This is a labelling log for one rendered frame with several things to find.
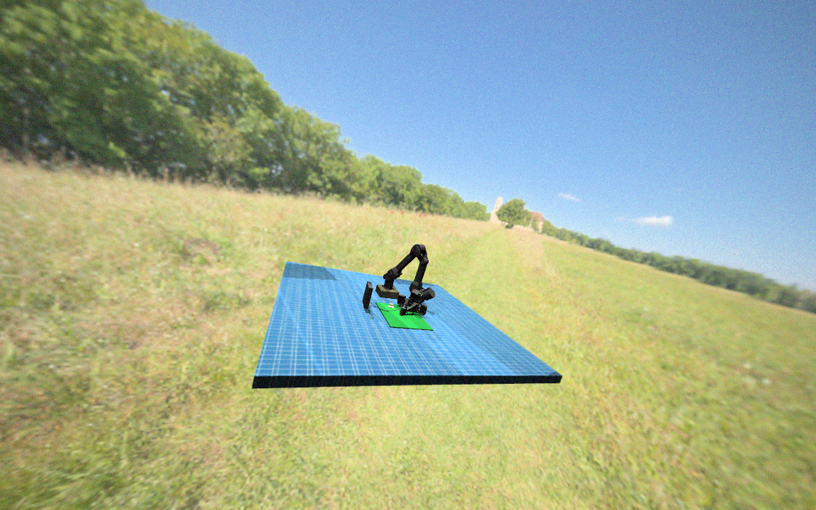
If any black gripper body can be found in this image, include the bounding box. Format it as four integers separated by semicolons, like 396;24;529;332
397;294;427;316

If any green circuit board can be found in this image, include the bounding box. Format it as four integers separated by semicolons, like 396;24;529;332
376;302;433;331

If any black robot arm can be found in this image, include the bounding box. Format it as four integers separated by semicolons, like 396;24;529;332
382;244;436;303

